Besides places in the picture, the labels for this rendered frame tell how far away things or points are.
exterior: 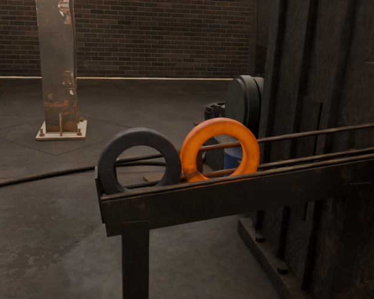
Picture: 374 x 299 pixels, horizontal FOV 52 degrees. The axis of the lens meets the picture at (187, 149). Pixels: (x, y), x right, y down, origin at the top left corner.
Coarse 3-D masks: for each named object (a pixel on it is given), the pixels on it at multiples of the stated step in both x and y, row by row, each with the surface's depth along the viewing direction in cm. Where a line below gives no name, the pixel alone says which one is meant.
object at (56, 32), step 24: (48, 0) 294; (72, 0) 325; (48, 24) 299; (72, 24) 331; (48, 48) 305; (72, 48) 308; (48, 72) 310; (72, 72) 312; (48, 96) 316; (72, 96) 319; (48, 120) 322; (72, 120) 326
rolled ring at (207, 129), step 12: (216, 120) 85; (228, 120) 85; (192, 132) 85; (204, 132) 84; (216, 132) 85; (228, 132) 85; (240, 132) 86; (192, 144) 85; (252, 144) 87; (180, 156) 87; (192, 156) 86; (252, 156) 88; (192, 168) 87; (240, 168) 90; (252, 168) 89; (192, 180) 88
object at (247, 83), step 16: (240, 80) 219; (256, 80) 218; (240, 96) 215; (256, 96) 210; (240, 112) 216; (256, 112) 210; (256, 128) 217; (208, 144) 266; (208, 160) 267; (240, 160) 211
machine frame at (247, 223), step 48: (288, 0) 142; (336, 0) 114; (288, 48) 144; (336, 48) 110; (288, 96) 143; (336, 96) 113; (288, 144) 140; (336, 144) 116; (288, 240) 148; (288, 288) 137
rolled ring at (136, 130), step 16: (144, 128) 84; (112, 144) 81; (128, 144) 82; (144, 144) 83; (160, 144) 83; (112, 160) 82; (176, 160) 85; (112, 176) 83; (176, 176) 86; (112, 192) 84; (160, 192) 87
